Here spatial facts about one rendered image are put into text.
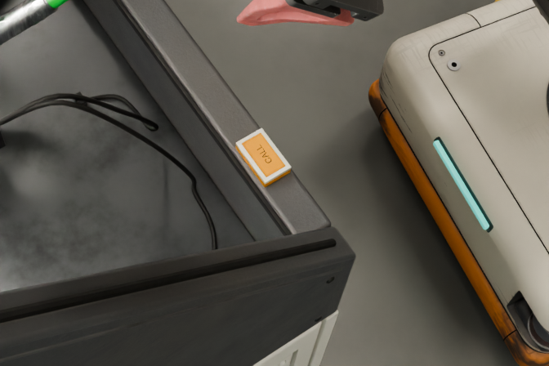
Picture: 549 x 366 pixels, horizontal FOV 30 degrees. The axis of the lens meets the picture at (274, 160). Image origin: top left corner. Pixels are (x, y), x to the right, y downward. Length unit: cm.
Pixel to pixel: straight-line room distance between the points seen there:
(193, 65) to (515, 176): 88
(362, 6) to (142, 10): 44
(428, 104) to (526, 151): 19
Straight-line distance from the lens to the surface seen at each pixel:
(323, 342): 117
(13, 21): 78
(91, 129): 113
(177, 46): 104
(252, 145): 97
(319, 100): 211
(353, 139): 208
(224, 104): 100
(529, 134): 183
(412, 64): 186
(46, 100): 93
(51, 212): 109
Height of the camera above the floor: 182
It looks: 63 degrees down
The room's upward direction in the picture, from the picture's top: 8 degrees clockwise
